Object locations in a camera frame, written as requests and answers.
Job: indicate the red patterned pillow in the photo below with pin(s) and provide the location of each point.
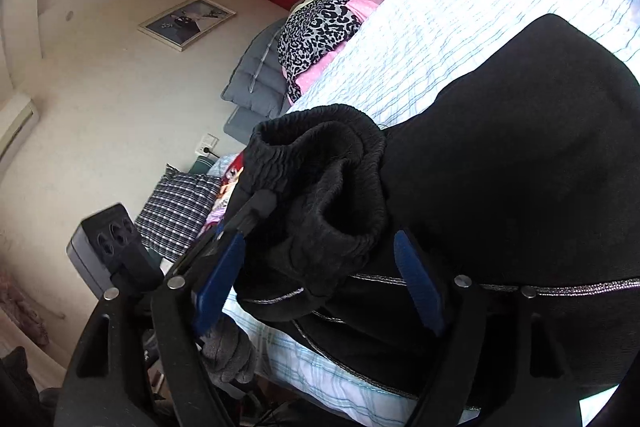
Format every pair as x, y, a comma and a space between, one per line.
230, 179

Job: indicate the checked pillow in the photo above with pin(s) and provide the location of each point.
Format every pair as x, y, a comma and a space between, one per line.
175, 212

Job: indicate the wall socket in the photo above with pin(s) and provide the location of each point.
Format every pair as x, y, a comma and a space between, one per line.
207, 144

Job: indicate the grey padded headboard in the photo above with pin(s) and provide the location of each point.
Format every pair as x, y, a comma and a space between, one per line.
252, 77

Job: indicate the leopard print cloth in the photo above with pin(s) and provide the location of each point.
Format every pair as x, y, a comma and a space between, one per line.
315, 37

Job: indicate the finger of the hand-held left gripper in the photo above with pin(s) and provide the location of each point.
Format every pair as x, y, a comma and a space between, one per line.
250, 212

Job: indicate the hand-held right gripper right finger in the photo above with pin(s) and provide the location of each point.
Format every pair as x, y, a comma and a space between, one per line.
420, 282

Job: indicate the person's left hand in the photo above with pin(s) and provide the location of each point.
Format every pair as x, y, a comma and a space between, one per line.
225, 352

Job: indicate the bed with white checked sheet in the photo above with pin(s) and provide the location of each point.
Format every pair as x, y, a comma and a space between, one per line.
450, 7

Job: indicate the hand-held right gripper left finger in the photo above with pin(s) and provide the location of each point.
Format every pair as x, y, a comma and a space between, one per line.
220, 277

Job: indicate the framed photo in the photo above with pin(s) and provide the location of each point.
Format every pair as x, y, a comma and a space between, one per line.
187, 23

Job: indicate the black pants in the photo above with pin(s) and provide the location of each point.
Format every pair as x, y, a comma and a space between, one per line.
500, 157

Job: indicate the pink blanket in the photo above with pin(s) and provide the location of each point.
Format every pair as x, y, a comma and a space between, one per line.
360, 7

